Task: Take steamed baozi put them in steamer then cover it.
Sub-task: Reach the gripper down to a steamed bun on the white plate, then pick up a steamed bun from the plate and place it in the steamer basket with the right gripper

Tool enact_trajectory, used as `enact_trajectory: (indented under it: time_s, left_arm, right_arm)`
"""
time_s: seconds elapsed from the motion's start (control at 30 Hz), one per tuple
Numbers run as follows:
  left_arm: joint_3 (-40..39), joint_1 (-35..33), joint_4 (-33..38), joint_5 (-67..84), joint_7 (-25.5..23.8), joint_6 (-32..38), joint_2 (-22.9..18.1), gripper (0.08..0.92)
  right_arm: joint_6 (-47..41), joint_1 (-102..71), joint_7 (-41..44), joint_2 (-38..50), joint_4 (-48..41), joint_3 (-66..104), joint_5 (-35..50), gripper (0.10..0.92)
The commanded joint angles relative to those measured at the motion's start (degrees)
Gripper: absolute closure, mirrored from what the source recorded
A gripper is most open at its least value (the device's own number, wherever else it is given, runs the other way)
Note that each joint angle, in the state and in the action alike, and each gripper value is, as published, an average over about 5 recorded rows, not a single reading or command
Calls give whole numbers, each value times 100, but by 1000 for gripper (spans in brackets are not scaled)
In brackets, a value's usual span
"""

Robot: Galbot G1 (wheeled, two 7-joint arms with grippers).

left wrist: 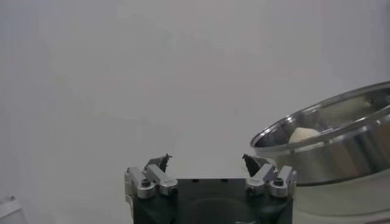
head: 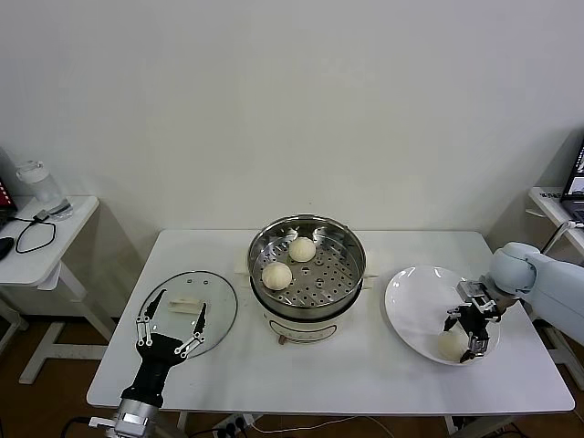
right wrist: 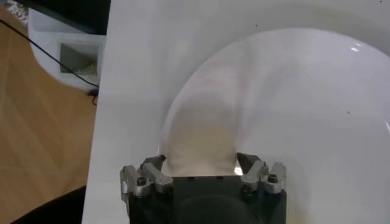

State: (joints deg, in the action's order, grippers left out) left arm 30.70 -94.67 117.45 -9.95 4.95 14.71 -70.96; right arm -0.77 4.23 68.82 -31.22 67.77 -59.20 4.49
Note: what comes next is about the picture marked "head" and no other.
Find white electric cooker pot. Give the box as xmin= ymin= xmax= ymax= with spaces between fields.
xmin=234 ymin=249 xmax=381 ymax=349

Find white power strip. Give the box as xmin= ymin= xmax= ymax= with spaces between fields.
xmin=214 ymin=412 xmax=264 ymax=434

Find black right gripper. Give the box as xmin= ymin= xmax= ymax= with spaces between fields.
xmin=443 ymin=302 xmax=502 ymax=364

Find dark open laptop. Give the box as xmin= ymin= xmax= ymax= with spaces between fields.
xmin=559 ymin=136 xmax=584 ymax=224

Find black looped cable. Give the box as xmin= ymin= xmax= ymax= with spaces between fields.
xmin=0 ymin=210 xmax=58 ymax=255

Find white steamed baozi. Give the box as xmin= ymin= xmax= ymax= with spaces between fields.
xmin=261 ymin=262 xmax=293 ymax=292
xmin=288 ymin=236 xmax=318 ymax=264
xmin=436 ymin=331 xmax=469 ymax=364

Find white round plate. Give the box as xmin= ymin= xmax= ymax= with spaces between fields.
xmin=384 ymin=266 xmax=502 ymax=366

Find laptop with red screen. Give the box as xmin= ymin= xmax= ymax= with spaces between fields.
xmin=0 ymin=148 xmax=19 ymax=229

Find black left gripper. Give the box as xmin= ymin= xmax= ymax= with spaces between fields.
xmin=120 ymin=288 xmax=208 ymax=406

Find clear water bottle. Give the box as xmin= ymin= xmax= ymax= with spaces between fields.
xmin=16 ymin=160 xmax=74 ymax=219

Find white side table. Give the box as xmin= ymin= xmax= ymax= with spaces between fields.
xmin=524 ymin=186 xmax=584 ymax=380
xmin=0 ymin=194 xmax=120 ymax=385

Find perforated steel steamer basket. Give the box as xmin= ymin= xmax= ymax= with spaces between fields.
xmin=248 ymin=214 xmax=367 ymax=321

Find white and black cable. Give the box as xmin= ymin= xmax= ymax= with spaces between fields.
xmin=540 ymin=221 xmax=577 ymax=255

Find round glass lid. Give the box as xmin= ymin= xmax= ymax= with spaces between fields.
xmin=137 ymin=270 xmax=239 ymax=360

